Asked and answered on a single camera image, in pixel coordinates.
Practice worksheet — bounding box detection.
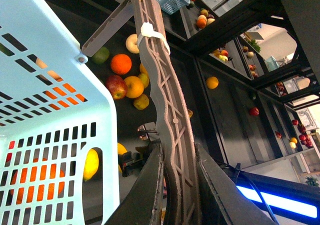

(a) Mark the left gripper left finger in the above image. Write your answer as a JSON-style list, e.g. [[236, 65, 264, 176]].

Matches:
[[105, 141, 164, 225]]

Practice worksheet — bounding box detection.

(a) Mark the brown kiwi lower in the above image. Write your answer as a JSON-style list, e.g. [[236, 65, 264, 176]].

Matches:
[[133, 94, 150, 111]]

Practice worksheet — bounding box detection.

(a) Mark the yellow green pear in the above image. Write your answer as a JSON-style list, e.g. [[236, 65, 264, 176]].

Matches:
[[187, 109, 193, 118]]

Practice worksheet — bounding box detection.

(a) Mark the white pear with stem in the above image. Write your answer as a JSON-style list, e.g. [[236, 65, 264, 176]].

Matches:
[[125, 33, 140, 54]]

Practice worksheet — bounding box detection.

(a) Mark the red yellow apple centre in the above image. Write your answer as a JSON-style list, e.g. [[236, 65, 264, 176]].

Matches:
[[105, 75, 128, 100]]

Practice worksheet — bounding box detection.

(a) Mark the white zip tie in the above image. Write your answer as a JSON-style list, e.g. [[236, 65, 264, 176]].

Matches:
[[136, 22, 171, 55]]

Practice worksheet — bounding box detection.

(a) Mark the yellow lemon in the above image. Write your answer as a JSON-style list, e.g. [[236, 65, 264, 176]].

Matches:
[[117, 142, 128, 173], [82, 149, 99, 182]]

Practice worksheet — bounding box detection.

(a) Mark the orange yellow apple right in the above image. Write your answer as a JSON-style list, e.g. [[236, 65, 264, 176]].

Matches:
[[139, 63, 149, 76]]

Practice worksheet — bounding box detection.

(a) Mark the large light blue basket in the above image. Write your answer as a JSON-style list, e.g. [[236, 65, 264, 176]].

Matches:
[[0, 0, 120, 225]]

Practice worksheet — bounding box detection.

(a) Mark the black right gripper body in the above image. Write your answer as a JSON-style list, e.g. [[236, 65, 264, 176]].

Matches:
[[121, 124, 160, 177]]

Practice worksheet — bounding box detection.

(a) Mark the orange centre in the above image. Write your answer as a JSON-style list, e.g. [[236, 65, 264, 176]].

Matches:
[[110, 53, 132, 75]]

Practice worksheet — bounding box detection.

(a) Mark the orange on side shelf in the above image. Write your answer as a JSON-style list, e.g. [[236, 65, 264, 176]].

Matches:
[[206, 76, 219, 90]]

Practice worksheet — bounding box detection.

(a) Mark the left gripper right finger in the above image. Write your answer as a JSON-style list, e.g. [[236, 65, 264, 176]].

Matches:
[[195, 144, 275, 225]]

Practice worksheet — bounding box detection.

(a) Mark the red apple side shelf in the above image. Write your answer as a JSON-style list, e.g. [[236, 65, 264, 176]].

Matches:
[[248, 107, 260, 116]]

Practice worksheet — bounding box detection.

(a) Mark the large orange tangerine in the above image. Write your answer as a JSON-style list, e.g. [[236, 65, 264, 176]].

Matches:
[[10, 158, 65, 205]]

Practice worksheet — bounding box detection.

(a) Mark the black metal shelf frame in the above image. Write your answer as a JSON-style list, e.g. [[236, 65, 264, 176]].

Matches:
[[32, 0, 320, 176]]

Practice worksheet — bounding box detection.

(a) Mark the green lime upper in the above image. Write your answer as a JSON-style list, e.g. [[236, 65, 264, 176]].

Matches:
[[91, 46, 110, 65]]

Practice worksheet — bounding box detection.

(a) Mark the grey basket handle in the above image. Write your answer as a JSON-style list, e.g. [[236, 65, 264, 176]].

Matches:
[[81, 0, 201, 225]]

